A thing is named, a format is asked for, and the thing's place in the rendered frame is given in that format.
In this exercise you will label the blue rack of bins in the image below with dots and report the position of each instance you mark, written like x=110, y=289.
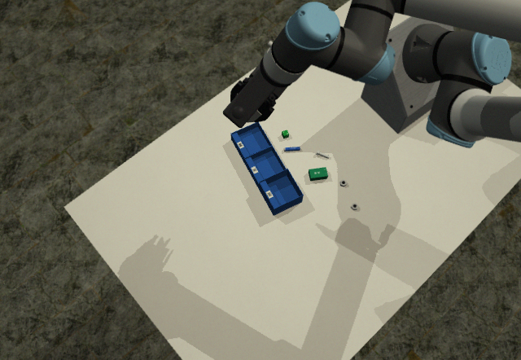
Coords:
x=274, y=181

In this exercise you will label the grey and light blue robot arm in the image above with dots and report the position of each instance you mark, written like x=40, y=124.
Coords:
x=466, y=63

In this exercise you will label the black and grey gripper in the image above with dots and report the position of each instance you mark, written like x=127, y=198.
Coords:
x=266, y=109

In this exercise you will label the green 9v battery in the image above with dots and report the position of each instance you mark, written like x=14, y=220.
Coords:
x=318, y=174

